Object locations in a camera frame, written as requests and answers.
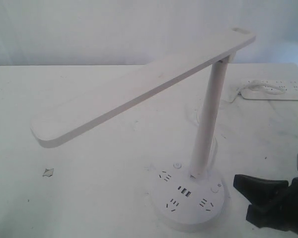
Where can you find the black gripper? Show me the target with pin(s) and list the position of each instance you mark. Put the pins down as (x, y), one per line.
(281, 211)

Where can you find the white desk lamp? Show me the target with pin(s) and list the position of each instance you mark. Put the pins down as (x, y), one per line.
(186, 198)

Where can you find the white power strip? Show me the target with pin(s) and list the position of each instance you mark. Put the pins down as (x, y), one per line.
(269, 90)

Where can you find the small grey paper scrap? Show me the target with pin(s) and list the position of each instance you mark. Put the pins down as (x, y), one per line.
(48, 172)

